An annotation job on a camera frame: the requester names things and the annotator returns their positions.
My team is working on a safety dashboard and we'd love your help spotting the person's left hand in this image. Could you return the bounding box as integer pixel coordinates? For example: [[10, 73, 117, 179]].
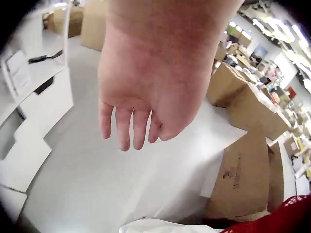
[[98, 0, 246, 151]]

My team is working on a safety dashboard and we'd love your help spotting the person's left index finger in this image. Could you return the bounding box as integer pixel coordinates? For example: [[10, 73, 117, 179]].
[[148, 110, 163, 143]]

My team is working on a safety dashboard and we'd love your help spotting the person's left little finger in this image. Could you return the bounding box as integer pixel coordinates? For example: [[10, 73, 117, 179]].
[[98, 102, 114, 139]]

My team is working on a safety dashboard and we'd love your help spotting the person's left ring finger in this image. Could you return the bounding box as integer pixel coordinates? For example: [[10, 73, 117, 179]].
[[115, 107, 133, 151]]

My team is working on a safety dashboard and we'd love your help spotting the person's left middle finger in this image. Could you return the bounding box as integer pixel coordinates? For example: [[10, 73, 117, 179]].
[[133, 110, 151, 149]]

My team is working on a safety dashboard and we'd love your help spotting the white table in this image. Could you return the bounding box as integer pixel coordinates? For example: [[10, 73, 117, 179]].
[[24, 97, 248, 228]]

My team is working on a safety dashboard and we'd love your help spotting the white cabinet with drawers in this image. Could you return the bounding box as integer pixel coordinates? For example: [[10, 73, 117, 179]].
[[0, 0, 74, 194]]

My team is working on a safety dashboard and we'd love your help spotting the small cardboard box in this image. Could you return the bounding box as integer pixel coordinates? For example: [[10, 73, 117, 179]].
[[206, 61, 253, 108]]

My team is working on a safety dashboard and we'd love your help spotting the black hand tool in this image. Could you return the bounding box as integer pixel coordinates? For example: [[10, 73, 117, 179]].
[[28, 50, 63, 64]]

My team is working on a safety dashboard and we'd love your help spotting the tall cardboard box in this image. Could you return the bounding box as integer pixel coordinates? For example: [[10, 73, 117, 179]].
[[80, 0, 109, 52]]

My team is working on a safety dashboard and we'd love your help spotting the white paper sheet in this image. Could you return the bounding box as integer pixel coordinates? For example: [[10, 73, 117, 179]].
[[6, 50, 31, 91]]

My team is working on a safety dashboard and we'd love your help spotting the low cardboard box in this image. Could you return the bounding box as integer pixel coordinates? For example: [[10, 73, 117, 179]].
[[43, 7, 84, 38]]

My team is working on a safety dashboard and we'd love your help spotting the long cardboard box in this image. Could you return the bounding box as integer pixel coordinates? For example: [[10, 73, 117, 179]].
[[225, 84, 293, 141]]

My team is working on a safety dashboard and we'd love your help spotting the large stained cardboard box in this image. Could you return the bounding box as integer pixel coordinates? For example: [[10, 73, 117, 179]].
[[204, 132, 284, 222]]

